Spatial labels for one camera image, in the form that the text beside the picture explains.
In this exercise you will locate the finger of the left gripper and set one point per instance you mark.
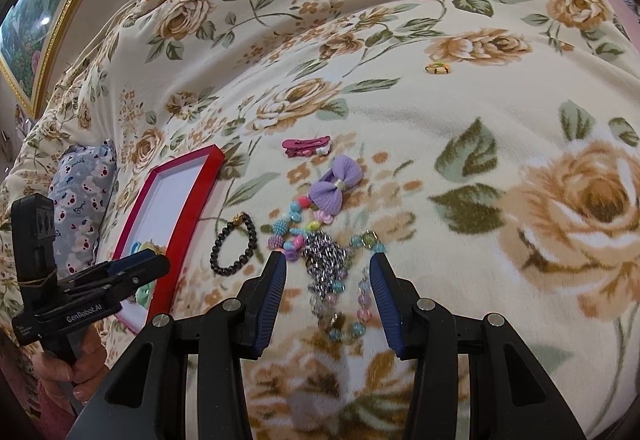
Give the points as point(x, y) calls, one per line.
point(127, 263)
point(120, 287)

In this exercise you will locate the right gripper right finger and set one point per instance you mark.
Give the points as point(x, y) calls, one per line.
point(422, 330)

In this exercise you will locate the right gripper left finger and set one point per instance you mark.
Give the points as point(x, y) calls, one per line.
point(237, 329)

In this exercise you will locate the purple fabric bow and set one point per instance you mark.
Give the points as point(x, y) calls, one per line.
point(328, 192)

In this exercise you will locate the red jewelry tray box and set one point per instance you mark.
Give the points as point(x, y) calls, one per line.
point(165, 214)

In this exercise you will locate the person's left hand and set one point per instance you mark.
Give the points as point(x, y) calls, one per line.
point(86, 373)

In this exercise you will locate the blue bear print pillow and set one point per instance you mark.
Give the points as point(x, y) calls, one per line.
point(80, 190)

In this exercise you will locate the pink hair clip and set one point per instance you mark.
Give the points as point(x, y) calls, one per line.
point(320, 146)

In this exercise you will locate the floral cream bed blanket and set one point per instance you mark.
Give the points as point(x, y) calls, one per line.
point(510, 185)

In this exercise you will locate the gold framed painting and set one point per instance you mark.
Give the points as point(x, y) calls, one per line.
point(31, 33)

